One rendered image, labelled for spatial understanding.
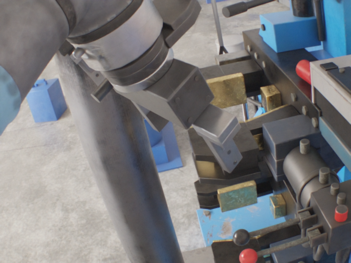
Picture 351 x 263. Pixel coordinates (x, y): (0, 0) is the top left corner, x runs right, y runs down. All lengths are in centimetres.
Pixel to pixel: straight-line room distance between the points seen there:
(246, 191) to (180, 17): 129
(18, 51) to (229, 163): 30
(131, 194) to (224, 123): 92
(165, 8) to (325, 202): 54
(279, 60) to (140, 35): 98
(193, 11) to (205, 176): 70
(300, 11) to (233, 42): 241
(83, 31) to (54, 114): 356
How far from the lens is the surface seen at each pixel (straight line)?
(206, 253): 193
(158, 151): 275
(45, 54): 31
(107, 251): 230
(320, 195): 85
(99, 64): 39
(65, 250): 242
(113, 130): 118
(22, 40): 29
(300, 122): 107
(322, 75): 95
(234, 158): 49
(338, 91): 88
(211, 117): 42
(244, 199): 168
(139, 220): 138
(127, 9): 36
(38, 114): 401
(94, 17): 35
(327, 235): 81
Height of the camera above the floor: 158
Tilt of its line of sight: 30 degrees down
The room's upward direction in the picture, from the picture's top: 12 degrees counter-clockwise
